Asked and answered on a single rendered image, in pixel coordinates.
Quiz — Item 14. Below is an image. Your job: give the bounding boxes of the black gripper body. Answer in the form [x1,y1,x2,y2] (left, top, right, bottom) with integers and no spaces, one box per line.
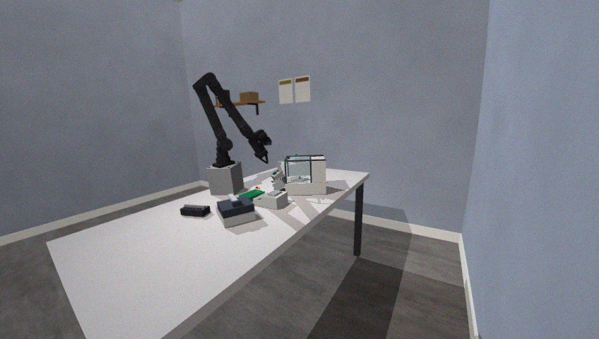
[253,143,268,158]

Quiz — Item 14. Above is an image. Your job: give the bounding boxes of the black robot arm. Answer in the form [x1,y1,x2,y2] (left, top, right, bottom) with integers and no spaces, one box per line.
[192,72,272,168]

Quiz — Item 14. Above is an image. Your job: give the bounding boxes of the green tube rack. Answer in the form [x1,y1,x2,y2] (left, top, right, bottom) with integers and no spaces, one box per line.
[239,189,265,201]

